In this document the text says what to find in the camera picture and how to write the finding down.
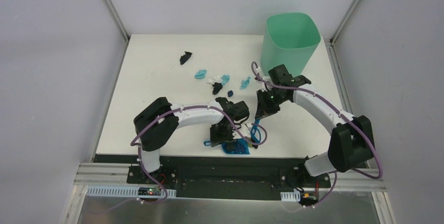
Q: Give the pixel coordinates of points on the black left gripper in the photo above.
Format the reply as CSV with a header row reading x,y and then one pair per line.
x,y
222,136

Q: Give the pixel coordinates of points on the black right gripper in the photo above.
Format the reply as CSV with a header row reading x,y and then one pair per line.
x,y
264,109

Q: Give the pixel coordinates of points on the blue plastic dustpan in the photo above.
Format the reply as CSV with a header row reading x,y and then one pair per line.
x,y
223,145

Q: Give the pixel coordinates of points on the blue hand brush black bristles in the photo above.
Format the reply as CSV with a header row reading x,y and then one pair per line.
x,y
255,134

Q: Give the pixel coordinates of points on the small black paper scrap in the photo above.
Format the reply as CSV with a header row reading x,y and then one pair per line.
x,y
216,88

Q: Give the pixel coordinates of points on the white paper scrap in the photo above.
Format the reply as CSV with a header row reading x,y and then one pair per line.
x,y
214,79

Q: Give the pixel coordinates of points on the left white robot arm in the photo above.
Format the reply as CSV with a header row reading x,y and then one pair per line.
x,y
156,124

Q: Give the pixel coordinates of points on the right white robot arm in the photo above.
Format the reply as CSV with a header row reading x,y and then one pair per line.
x,y
351,137

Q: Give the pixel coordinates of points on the green plastic bin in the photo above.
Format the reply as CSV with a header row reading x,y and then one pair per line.
x,y
290,39

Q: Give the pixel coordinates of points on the black paper scrap far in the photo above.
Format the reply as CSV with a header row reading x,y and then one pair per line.
x,y
185,57

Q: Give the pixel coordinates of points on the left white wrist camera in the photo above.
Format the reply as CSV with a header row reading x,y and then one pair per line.
x,y
246,132

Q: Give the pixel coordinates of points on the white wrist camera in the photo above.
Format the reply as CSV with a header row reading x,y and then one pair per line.
x,y
266,78
246,132

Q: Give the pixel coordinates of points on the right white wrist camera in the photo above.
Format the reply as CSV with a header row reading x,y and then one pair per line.
x,y
266,78

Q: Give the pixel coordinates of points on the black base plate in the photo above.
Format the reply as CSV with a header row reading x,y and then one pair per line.
x,y
220,178

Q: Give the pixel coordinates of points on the right white cable duct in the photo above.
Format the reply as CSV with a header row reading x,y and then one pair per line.
x,y
293,196

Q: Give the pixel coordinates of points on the white cable duct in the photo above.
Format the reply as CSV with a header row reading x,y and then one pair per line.
x,y
130,192
293,196

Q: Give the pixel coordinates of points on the left white cable duct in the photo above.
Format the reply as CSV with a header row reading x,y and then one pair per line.
x,y
130,192

